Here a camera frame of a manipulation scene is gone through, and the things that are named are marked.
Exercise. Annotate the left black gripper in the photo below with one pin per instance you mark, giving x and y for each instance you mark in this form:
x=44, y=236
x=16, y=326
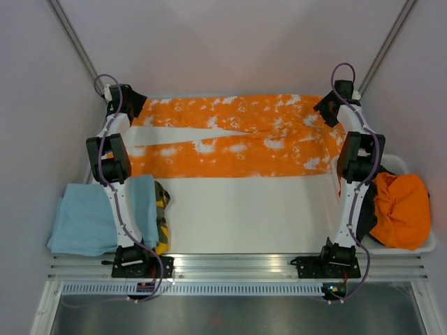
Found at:
x=140, y=100

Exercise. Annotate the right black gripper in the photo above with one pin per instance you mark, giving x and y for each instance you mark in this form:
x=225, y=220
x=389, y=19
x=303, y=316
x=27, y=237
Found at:
x=323, y=105

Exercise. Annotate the orange white tie-dye trousers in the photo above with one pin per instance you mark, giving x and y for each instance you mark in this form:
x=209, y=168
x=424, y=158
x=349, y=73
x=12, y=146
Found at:
x=269, y=136

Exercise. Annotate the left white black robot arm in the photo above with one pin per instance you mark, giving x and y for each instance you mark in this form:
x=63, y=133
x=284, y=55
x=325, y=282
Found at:
x=111, y=167

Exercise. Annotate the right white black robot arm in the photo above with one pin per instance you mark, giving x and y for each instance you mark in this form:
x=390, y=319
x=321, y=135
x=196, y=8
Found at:
x=357, y=164

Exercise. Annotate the camouflage yellow folded trousers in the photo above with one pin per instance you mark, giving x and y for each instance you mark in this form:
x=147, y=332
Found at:
x=162, y=201

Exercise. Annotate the light blue folded trousers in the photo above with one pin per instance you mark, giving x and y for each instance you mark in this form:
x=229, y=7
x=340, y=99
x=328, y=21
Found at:
x=84, y=223

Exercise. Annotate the white plastic laundry basket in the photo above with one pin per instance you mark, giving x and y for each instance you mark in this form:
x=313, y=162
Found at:
x=337, y=212

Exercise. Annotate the black garment in basket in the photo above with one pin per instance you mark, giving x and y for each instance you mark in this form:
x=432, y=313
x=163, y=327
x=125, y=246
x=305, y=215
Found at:
x=366, y=216

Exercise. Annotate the plain orange garment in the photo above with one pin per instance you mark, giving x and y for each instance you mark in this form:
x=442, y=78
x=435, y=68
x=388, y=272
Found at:
x=401, y=209

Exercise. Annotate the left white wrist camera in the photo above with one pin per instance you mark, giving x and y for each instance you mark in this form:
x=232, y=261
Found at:
x=110, y=92

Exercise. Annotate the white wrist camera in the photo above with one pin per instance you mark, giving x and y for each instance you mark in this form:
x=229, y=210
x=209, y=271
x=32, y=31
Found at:
x=110, y=92
x=356, y=95

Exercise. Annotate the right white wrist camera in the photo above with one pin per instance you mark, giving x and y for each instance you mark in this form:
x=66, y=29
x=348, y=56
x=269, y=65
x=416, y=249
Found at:
x=356, y=95

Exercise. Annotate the left aluminium frame post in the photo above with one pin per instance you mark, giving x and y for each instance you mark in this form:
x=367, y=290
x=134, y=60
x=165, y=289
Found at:
x=75, y=42

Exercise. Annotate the aluminium frame post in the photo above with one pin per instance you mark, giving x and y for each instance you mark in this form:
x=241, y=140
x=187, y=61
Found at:
x=75, y=42
x=388, y=19

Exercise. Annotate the right aluminium frame post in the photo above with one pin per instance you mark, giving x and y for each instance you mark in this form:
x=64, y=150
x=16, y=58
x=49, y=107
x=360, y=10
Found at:
x=388, y=19

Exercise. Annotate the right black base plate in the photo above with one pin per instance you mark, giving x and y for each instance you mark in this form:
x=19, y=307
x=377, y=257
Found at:
x=313, y=267

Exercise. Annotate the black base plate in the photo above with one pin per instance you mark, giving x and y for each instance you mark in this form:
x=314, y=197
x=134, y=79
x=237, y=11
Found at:
x=151, y=270
x=313, y=267

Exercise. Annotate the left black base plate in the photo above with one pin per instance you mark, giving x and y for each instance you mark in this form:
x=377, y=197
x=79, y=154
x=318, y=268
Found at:
x=151, y=270

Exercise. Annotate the aluminium mounting rail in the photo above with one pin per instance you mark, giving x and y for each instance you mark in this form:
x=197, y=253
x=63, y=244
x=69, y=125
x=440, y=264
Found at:
x=232, y=267

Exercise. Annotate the white slotted cable duct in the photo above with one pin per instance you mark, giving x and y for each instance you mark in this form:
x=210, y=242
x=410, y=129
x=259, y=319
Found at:
x=199, y=289

